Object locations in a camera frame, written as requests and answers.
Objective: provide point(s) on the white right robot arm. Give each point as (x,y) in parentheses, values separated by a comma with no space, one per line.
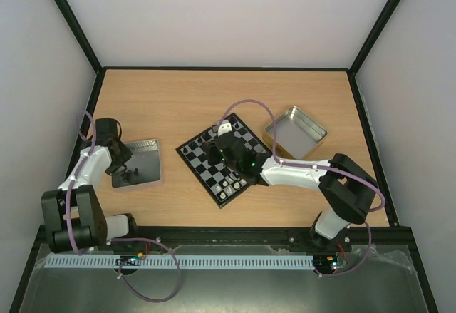
(348,189)

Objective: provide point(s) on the pink tin with black pieces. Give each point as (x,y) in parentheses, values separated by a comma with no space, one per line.
(143,170)

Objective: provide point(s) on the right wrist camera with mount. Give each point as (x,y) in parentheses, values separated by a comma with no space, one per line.
(224,127)

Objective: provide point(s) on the empty gold metal tin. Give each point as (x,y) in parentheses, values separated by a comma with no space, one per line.
(298,134)

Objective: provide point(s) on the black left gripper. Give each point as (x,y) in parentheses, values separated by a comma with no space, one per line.
(127,156)

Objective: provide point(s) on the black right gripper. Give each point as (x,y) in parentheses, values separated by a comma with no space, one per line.
(212,150)

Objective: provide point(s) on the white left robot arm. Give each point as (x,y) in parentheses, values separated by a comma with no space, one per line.
(73,217)

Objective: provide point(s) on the black and silver chessboard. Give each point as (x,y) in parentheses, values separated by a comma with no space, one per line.
(211,177)

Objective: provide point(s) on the light blue slotted cable duct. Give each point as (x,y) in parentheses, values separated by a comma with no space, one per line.
(184,262)

